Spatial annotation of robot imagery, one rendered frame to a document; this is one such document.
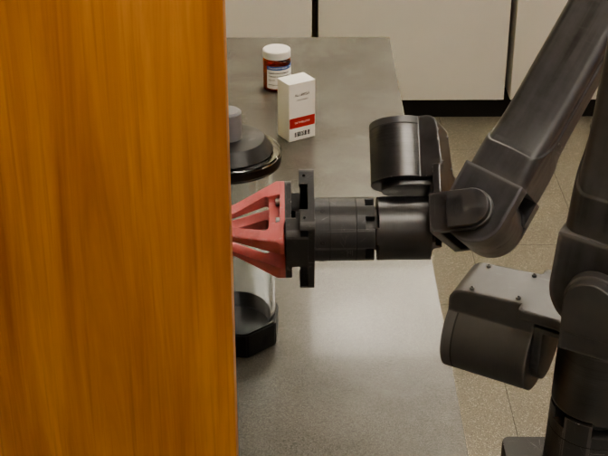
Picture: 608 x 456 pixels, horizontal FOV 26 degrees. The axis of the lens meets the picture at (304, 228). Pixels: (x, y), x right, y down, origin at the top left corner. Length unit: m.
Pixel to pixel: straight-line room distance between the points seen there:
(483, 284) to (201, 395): 0.21
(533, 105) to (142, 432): 0.46
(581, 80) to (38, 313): 0.52
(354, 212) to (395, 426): 0.27
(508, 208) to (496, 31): 3.11
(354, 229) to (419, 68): 3.10
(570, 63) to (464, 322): 0.39
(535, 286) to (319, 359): 0.62
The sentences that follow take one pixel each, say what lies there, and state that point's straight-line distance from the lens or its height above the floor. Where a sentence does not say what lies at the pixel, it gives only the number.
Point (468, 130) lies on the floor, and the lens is 4.28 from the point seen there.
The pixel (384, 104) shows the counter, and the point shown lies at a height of 0.94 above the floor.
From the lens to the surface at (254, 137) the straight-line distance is 1.35.
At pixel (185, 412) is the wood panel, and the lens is 0.92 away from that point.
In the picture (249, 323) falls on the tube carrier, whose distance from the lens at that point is 1.41.
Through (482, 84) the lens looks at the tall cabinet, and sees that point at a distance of 4.29.
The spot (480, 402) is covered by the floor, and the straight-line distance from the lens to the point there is 2.99.
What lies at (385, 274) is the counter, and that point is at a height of 0.94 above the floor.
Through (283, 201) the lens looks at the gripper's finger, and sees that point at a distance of 1.16.
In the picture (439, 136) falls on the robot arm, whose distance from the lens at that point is 1.18.
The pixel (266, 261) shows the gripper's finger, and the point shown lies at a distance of 1.18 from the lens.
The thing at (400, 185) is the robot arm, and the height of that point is 1.22.
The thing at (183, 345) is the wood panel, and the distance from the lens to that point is 0.89.
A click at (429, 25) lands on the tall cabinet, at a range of 4.19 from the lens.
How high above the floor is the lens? 1.74
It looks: 28 degrees down
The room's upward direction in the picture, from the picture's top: straight up
